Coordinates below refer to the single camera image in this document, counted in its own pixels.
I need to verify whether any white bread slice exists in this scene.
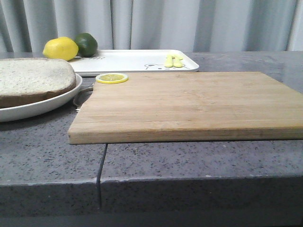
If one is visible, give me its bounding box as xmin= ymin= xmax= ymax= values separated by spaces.
xmin=0 ymin=58 xmax=76 ymax=108

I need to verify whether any white round plate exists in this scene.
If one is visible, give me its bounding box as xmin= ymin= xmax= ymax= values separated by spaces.
xmin=0 ymin=74 xmax=83 ymax=122

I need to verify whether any white bear-print tray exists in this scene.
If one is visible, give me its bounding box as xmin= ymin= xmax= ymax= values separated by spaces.
xmin=69 ymin=50 xmax=199 ymax=77

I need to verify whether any wooden cutting board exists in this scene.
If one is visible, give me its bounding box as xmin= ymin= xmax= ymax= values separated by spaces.
xmin=68 ymin=72 xmax=303 ymax=144

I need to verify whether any yellow plastic spoon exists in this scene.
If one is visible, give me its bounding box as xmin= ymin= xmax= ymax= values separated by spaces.
xmin=172 ymin=53 xmax=183 ymax=68

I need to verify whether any lemon slice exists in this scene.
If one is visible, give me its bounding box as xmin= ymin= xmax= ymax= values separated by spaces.
xmin=96 ymin=73 xmax=128 ymax=84

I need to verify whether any green lime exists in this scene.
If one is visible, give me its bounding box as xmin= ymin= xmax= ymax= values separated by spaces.
xmin=74 ymin=33 xmax=98 ymax=57

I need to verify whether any yellow lemon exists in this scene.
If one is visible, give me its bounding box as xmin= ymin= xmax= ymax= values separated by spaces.
xmin=43 ymin=37 xmax=79 ymax=61

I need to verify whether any grey curtain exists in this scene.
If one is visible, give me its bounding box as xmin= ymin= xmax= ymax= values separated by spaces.
xmin=0 ymin=0 xmax=303 ymax=52

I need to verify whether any metal cutting board handle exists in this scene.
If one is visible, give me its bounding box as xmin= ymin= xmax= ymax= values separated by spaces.
xmin=72 ymin=83 xmax=94 ymax=112

